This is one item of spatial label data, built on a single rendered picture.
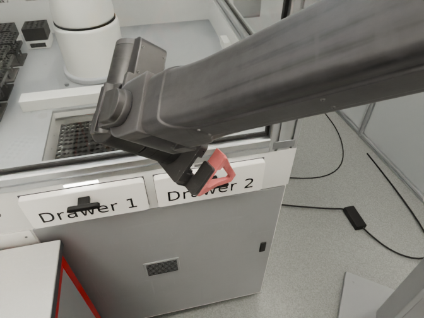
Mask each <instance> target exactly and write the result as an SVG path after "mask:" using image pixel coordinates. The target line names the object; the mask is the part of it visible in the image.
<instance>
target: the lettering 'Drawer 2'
mask: <svg viewBox="0 0 424 318"><path fill-rule="evenodd" d="M246 180H251V182H250V183H249V184H248V185H250V184H251V183H252V182H253V179H246ZM246 180H245V181H246ZM248 185H246V186H245V187H244V188H249V187H252V186H249V187H248ZM227 188H228V186H227V187H225V188H221V189H227ZM218 190H219V191H220V188H219V189H218ZM226 191H227V190H226ZM226 191H220V192H226ZM172 192H176V193H177V194H178V197H177V198H176V199H172V200H170V193H172ZM172 192H168V201H175V200H177V199H178V198H179V197H180V194H179V192H177V191H172ZM187 192H189V191H186V192H183V195H184V199H185V198H186V197H185V193H187Z"/></svg>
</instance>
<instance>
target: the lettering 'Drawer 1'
mask: <svg viewBox="0 0 424 318"><path fill-rule="evenodd" d="M126 200H127V201H128V200H130V201H131V205H132V206H131V207H129V208H134V207H137V206H134V205H133V201H132V198H131V199H126ZM115 204H117V203H114V204H111V207H112V211H115V210H114V205H115ZM102 206H104V207H106V208H102V209H108V207H107V206H105V205H102ZM102 206H100V207H102ZM88 211H89V212H90V214H91V215H93V213H94V209H93V210H92V212H91V211H90V210H88ZM98 211H99V212H101V213H106V212H108V211H101V209H100V208H98ZM61 213H64V212H61ZM61 213H57V215H58V217H59V219H60V220H61V219H62V218H61V216H60V214H61ZM44 214H49V215H51V217H52V219H51V220H49V221H45V220H44V219H43V217H42V215H44ZM73 214H75V216H74V217H70V216H69V215H73ZM38 215H39V217H40V218H41V220H42V221H43V222H44V223H46V222H50V221H53V220H54V215H53V214H51V213H40V214H38ZM75 217H78V215H77V213H76V212H75V213H71V214H68V218H75Z"/></svg>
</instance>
